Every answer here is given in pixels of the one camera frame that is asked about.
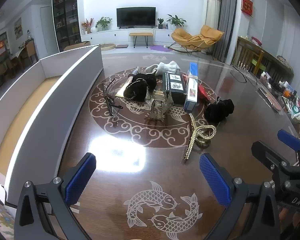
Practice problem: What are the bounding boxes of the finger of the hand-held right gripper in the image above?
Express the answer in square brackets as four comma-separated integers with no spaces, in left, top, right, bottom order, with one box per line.
[251,141,300,178]
[277,129,300,167]

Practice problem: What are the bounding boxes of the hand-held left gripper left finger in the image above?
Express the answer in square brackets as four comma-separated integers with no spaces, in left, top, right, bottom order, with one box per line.
[14,152,97,240]

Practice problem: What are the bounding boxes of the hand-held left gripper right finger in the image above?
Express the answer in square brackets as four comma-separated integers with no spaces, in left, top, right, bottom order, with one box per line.
[199,152,282,240]

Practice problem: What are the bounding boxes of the long rhinestone gold hair clip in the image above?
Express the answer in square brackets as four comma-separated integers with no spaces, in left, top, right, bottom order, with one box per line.
[184,113,217,161]

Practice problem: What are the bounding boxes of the black fuzzy sock bundle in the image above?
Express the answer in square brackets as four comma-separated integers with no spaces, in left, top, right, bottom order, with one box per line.
[203,96,235,125]
[124,73,157,101]

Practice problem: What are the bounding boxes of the white cardboard storage box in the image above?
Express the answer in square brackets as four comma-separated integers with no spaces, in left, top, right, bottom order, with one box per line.
[0,44,104,208]

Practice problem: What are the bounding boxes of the dark-framed eyeglasses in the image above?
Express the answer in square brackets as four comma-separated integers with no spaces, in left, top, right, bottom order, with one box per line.
[102,78,124,117]

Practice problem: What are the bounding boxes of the long blue and white box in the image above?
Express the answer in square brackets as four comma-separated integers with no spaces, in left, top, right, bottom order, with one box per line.
[183,62,200,113]

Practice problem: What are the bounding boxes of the red snack packet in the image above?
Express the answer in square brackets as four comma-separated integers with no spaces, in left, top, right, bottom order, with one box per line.
[196,84,212,103]

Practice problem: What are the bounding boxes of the black box with white labels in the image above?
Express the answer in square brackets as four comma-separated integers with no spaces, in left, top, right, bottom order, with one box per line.
[162,72,188,106]

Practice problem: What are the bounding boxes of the rhinestone bow hair clip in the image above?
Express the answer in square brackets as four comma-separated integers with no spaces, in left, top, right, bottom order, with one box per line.
[144,90,175,120]

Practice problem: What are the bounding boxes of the brown patterned desktop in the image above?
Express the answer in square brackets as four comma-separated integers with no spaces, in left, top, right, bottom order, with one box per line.
[50,51,300,240]

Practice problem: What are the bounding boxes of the clutter of small bottles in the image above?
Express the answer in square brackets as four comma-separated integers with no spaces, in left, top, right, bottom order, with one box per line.
[260,72,300,135]

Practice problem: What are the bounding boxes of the dark wooden sideboard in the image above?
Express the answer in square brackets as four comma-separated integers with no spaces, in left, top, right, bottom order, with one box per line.
[236,36,294,80]

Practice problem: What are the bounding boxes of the floral patterned rug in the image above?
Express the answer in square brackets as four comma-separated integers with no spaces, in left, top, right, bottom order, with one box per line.
[0,187,15,240]

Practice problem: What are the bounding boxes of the gold cosmetic tube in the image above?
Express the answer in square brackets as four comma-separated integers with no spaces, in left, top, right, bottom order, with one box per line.
[115,66,141,98]

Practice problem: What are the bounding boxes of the white knit sock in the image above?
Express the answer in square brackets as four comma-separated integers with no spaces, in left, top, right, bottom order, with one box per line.
[145,64,163,75]
[156,61,181,75]

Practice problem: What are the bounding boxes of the brown cardboard box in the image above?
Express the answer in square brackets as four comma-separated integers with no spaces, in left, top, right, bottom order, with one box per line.
[63,41,92,52]

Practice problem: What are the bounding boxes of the grey curtain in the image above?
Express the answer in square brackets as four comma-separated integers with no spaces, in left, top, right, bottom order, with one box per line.
[214,0,238,60]

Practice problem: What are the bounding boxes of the orange lounge chair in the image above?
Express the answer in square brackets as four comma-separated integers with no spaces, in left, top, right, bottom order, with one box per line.
[167,24,225,55]

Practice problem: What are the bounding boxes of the white television cabinet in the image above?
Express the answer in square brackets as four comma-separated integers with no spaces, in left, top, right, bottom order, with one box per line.
[80,27,177,48]

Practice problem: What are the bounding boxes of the purple floor mat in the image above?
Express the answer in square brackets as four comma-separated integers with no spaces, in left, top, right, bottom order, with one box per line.
[149,44,174,52]

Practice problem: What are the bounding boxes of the white covered standing air conditioner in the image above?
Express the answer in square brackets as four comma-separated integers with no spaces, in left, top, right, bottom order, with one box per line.
[204,0,223,34]

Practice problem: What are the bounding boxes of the red flowers in vase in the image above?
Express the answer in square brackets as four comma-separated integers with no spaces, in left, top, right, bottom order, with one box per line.
[81,17,94,34]

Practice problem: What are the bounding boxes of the wooden bench with metal legs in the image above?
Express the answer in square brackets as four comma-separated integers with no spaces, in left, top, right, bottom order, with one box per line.
[129,32,153,48]

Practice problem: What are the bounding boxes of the bushy green potted plant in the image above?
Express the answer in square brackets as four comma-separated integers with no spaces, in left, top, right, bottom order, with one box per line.
[95,16,113,31]

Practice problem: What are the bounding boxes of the dark glass display cabinet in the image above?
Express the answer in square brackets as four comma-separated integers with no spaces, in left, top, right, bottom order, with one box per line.
[52,0,81,52]

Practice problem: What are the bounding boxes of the large leafy potted plant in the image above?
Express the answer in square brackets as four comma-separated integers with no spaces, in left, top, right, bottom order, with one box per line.
[166,14,187,28]

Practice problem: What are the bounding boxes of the black flat-screen television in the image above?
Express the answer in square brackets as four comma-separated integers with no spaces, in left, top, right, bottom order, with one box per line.
[116,7,157,28]

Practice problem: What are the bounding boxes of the red wall hanging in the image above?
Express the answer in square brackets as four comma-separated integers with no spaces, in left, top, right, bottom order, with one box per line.
[241,0,254,18]

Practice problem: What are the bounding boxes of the framed wall picture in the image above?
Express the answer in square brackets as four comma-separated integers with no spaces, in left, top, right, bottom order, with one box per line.
[14,17,23,40]

